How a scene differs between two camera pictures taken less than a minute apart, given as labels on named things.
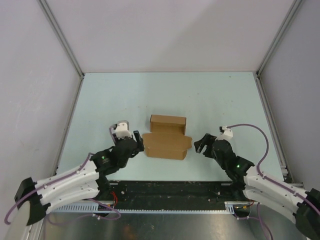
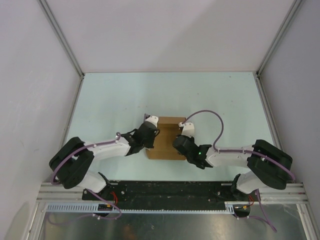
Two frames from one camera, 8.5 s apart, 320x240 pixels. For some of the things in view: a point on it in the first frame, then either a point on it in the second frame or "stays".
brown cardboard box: [167, 138] stays
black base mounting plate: [170, 194] stays
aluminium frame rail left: [63, 36] stays
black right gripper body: [223, 165] -> [191, 138]
